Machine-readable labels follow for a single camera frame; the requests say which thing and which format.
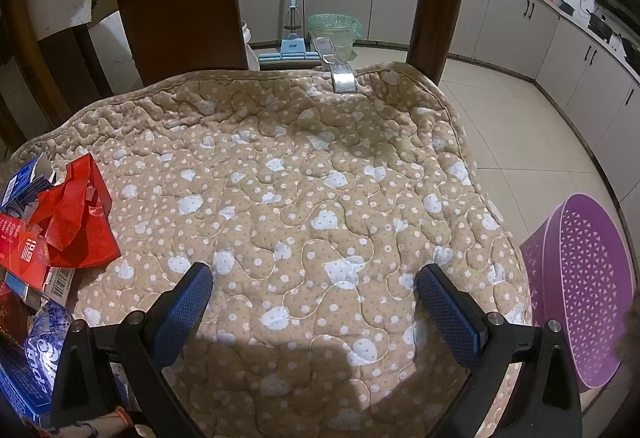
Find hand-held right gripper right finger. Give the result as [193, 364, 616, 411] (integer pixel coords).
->
[416, 264, 584, 438]

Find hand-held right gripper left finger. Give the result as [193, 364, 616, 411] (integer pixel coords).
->
[50, 263, 216, 438]

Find blue crinkled foil packet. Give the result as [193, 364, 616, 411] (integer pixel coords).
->
[22, 300, 76, 386]

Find purple plastic basket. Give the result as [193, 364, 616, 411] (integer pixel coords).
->
[519, 193, 638, 391]

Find red cardboard box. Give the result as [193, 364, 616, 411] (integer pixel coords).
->
[0, 213, 76, 306]

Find blue toothpaste box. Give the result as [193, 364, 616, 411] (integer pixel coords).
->
[0, 155, 56, 213]

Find beige quilted heart-print blanket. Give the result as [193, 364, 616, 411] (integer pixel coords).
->
[10, 62, 533, 438]

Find white plastic bucket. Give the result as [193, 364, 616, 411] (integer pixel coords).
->
[241, 20, 258, 66]

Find grey kitchen cabinets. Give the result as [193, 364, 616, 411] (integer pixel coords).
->
[235, 0, 640, 159]

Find clear bin with green bag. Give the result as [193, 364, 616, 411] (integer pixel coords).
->
[307, 14, 362, 61]

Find black wok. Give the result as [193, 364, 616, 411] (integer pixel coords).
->
[617, 35, 640, 66]

